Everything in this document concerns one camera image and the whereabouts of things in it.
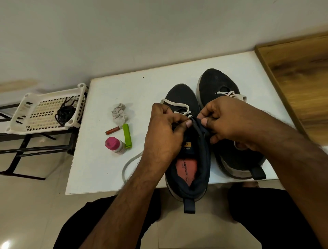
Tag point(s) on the person's left hand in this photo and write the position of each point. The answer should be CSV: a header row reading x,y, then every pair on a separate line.
x,y
163,138

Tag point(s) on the person's right hand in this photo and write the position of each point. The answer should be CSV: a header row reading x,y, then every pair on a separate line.
x,y
235,120

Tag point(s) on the grey shoelace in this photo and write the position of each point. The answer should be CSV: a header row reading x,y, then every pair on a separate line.
x,y
231,94

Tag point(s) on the grey shoelaces bundle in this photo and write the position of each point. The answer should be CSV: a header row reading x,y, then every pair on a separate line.
x,y
174,105

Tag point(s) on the dark sneaker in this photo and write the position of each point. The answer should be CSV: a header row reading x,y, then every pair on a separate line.
x,y
189,174
215,82

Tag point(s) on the black shoelace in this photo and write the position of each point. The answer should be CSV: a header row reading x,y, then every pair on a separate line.
x,y
70,102
64,113

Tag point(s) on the person's left forearm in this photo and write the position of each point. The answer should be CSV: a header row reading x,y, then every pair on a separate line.
x,y
120,210

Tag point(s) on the person's right forearm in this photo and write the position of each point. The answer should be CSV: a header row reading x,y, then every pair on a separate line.
x,y
302,179

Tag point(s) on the green marker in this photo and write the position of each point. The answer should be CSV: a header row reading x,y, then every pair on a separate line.
x,y
126,136

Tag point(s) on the crumpled white paper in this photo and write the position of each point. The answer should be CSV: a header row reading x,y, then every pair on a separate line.
x,y
120,114

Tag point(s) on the pink capped white bottle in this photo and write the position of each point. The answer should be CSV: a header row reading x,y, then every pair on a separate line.
x,y
113,144

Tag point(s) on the small red stick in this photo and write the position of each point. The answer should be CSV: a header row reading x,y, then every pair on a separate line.
x,y
112,130

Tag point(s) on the wooden board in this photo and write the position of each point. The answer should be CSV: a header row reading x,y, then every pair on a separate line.
x,y
300,79

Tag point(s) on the white perforated plastic tray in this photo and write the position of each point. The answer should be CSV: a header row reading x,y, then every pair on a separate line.
x,y
36,112

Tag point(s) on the black metal rack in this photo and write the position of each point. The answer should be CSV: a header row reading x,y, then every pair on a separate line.
x,y
28,146

